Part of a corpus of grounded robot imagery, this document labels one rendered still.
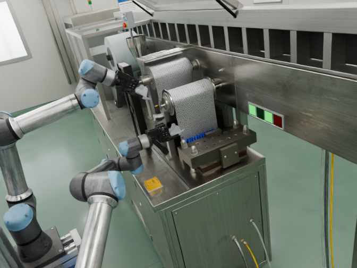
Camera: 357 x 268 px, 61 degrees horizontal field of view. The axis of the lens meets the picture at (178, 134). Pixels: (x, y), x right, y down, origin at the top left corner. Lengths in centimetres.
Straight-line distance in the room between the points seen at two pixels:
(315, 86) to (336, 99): 9
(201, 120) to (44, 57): 561
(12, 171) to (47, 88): 562
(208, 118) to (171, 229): 63
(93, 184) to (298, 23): 96
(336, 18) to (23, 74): 646
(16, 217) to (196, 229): 86
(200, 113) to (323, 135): 69
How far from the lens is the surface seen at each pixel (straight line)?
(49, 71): 704
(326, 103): 120
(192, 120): 166
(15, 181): 158
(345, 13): 109
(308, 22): 118
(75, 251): 165
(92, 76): 144
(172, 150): 176
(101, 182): 121
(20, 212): 153
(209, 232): 173
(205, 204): 161
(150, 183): 158
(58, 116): 133
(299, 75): 125
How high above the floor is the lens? 180
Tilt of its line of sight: 26 degrees down
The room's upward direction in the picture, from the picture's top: 12 degrees counter-clockwise
